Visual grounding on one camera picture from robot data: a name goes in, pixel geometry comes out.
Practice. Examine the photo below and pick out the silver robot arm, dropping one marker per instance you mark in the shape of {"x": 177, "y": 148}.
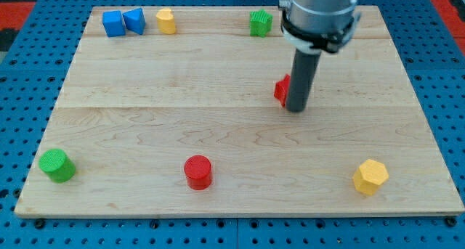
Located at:
{"x": 313, "y": 26}

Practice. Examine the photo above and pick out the red star block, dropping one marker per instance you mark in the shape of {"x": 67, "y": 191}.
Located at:
{"x": 281, "y": 89}

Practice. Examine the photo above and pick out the green star block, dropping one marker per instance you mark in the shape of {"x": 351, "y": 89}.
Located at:
{"x": 260, "y": 23}

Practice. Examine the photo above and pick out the yellow hexagon block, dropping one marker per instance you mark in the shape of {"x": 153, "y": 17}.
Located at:
{"x": 370, "y": 176}

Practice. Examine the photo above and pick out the red cylinder block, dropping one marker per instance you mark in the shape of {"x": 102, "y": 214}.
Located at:
{"x": 198, "y": 172}

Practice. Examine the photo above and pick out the wooden board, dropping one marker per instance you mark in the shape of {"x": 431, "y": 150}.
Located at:
{"x": 133, "y": 109}

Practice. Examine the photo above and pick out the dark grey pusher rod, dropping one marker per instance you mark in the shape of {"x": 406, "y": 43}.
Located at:
{"x": 302, "y": 75}

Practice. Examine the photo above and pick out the yellow heart block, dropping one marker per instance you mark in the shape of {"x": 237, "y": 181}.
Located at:
{"x": 165, "y": 20}

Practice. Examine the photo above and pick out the blue triangle block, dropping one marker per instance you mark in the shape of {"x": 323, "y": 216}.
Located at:
{"x": 135, "y": 20}

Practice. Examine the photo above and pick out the blue cube block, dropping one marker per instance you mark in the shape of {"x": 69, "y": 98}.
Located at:
{"x": 113, "y": 23}

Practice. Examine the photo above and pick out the green cylinder block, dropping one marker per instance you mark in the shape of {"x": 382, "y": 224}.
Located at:
{"x": 57, "y": 165}

